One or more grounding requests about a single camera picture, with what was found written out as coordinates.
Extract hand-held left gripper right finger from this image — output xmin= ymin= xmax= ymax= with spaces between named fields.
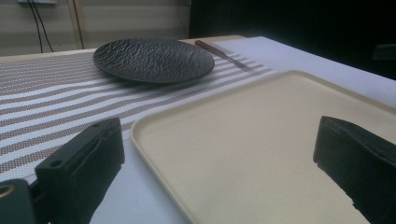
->
xmin=313 ymin=116 xmax=396 ymax=224

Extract striped woven placemat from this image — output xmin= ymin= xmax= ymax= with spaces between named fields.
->
xmin=0 ymin=49 xmax=278 ymax=183

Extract black textured plate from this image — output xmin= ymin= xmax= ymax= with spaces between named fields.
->
xmin=92 ymin=37 xmax=216 ymax=84

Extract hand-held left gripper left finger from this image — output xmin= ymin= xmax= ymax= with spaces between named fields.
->
xmin=35 ymin=117 xmax=126 ymax=224

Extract white power strip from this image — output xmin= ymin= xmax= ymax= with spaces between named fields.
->
xmin=17 ymin=0 xmax=58 ymax=5

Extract black cable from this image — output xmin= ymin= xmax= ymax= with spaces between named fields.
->
xmin=27 ymin=0 xmax=44 ymax=54
xmin=32 ymin=0 xmax=54 ymax=53

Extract brown chopsticks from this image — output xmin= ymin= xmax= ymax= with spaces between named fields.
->
xmin=194 ymin=39 xmax=254 ymax=72

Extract beige plastic tray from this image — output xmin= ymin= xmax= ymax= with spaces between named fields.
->
xmin=130 ymin=69 xmax=396 ymax=224

